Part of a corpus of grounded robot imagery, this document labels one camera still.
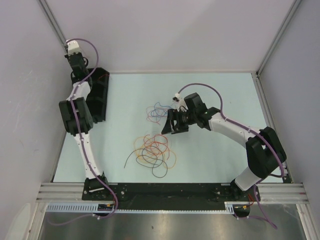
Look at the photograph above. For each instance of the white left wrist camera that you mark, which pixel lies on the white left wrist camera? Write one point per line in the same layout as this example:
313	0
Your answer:
72	47

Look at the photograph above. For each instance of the black compartment storage bin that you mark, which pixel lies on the black compartment storage bin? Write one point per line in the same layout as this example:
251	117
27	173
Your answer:
97	98

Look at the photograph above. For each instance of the aluminium corner post left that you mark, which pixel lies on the aluminium corner post left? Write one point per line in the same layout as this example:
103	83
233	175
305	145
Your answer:
52	20

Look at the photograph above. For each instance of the grey slotted cable duct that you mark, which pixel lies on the grey slotted cable duct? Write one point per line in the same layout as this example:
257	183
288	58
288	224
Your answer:
104	208

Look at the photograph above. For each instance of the aluminium frame rail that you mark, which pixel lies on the aluminium frame rail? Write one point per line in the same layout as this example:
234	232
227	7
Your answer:
270	193

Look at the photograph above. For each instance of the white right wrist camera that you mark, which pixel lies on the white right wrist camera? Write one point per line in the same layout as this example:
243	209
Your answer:
180	103

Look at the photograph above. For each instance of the aluminium corner post right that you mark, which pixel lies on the aluminium corner post right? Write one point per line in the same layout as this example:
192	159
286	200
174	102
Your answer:
279	34

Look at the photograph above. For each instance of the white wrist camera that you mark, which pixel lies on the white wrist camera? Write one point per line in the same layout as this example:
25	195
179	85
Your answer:
72	47
180	103

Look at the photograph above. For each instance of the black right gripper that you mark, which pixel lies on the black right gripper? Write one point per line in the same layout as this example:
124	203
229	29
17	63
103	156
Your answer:
174	115

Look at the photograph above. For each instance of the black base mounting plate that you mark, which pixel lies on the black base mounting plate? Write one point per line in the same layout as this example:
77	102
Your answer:
179	194

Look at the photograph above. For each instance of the aluminium corner post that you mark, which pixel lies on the aluminium corner post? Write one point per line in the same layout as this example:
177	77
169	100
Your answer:
279	34
52	20

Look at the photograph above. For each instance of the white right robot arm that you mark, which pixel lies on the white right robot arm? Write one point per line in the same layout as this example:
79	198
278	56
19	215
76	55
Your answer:
264	150

